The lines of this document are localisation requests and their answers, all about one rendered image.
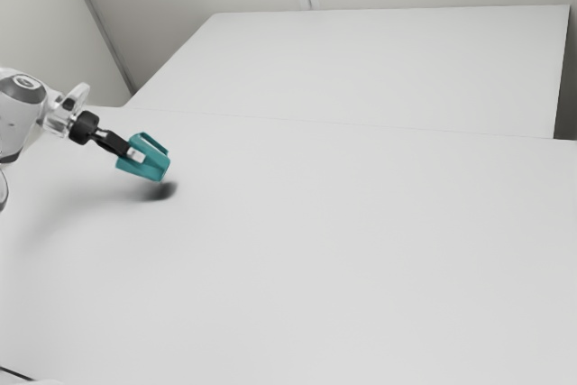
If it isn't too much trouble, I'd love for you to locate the teal faceted mug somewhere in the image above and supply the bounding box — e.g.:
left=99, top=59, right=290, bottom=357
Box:
left=114, top=132, right=172, bottom=184

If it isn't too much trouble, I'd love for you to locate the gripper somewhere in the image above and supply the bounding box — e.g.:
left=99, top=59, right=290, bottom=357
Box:
left=69, top=111, right=146, bottom=164

